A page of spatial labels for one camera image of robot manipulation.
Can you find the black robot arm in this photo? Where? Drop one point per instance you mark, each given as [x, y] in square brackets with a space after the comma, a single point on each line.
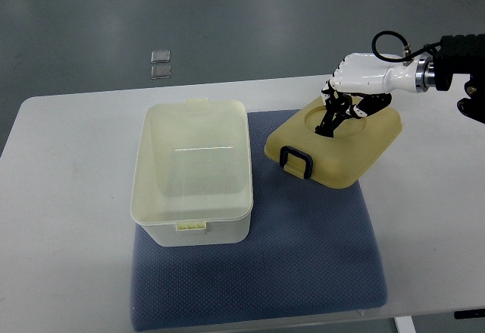
[460, 54]

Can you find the upper floor socket plate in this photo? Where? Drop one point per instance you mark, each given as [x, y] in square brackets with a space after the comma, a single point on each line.
[160, 56]

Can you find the blue mesh cushion mat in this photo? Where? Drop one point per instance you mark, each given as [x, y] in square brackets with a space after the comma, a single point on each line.
[310, 250]

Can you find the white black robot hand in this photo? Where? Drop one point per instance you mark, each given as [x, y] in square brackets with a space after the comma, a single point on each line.
[361, 86]

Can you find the yellow box lid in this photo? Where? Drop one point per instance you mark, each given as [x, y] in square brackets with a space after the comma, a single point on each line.
[338, 161]

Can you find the white storage box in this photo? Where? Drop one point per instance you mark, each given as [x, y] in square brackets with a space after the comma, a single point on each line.
[193, 178]

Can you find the black bracket under table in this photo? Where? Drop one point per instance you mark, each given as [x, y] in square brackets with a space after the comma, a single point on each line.
[469, 314]

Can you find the white table leg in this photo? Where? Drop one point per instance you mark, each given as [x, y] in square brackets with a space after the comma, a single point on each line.
[404, 324]

